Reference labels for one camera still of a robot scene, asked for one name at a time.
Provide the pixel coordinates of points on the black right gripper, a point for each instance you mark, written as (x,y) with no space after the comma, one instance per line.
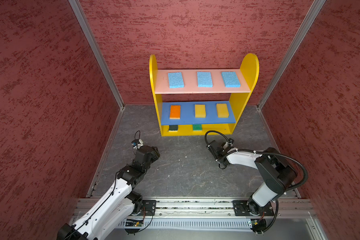
(214,156)

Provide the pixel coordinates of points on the green yellow scrub sponge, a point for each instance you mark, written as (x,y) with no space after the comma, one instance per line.
(197,128)

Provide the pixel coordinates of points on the dark green curved sponge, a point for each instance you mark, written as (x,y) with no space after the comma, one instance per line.
(173,128)

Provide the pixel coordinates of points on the orange sponge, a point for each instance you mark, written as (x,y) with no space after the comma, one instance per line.
(175,112)

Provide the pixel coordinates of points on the blue sponge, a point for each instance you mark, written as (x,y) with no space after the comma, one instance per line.
(204,80)
(231,80)
(176,80)

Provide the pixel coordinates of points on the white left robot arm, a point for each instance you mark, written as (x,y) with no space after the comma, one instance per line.
(119,202)

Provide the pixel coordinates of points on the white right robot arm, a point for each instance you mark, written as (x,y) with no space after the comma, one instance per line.
(280,173)

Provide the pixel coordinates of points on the yellow wooden shelf unit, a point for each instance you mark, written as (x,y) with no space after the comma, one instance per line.
(248,74)

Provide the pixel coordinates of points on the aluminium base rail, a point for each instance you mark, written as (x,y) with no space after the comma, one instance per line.
(209,213)

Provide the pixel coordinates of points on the aluminium corner frame post right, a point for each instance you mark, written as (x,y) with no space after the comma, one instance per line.
(305,26)

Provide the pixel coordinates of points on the aluminium corner frame post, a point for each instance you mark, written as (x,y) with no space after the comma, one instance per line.
(85,26)
(305,26)

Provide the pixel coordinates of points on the aluminium corner frame post left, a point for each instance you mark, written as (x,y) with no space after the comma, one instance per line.
(85,26)

